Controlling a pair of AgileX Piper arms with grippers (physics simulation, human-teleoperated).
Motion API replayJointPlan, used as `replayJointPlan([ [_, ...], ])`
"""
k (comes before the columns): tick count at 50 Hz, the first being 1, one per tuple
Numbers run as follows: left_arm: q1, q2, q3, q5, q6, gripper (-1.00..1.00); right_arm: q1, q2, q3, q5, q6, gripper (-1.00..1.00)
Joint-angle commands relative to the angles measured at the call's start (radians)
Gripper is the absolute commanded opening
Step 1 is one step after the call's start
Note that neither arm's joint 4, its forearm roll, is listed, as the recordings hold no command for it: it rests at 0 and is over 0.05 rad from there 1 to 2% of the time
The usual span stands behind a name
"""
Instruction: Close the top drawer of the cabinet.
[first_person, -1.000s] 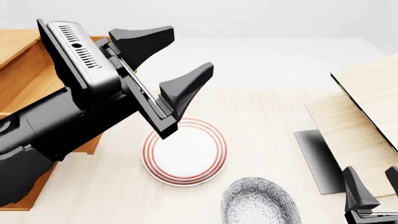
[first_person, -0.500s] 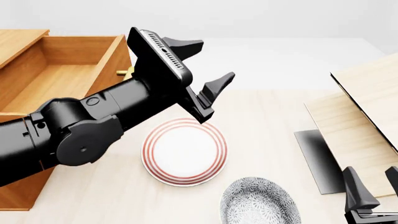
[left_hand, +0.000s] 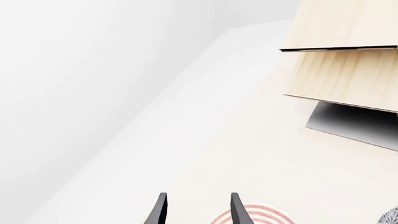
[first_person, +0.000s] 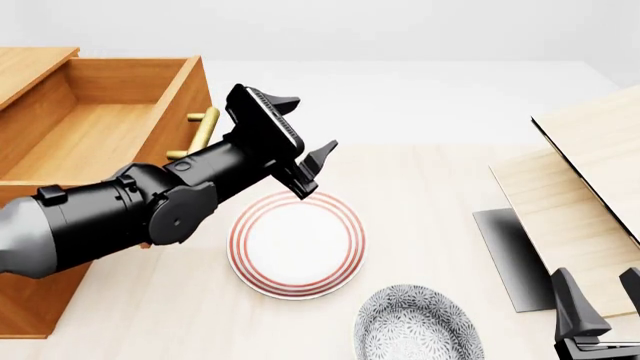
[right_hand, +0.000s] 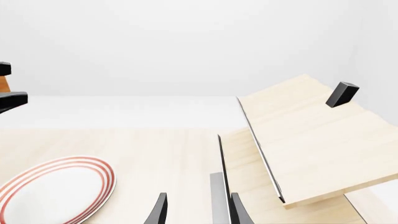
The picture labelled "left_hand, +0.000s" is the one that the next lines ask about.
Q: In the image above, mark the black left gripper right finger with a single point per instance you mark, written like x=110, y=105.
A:
x=239, y=214

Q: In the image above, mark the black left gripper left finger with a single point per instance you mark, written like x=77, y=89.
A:
x=158, y=213

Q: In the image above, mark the pale wooden cabinet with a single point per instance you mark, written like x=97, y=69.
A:
x=342, y=77

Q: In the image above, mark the pale wooden cabinet drawer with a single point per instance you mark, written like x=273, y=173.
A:
x=342, y=23

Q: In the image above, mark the patterned grey bowl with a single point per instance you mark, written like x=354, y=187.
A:
x=390, y=217

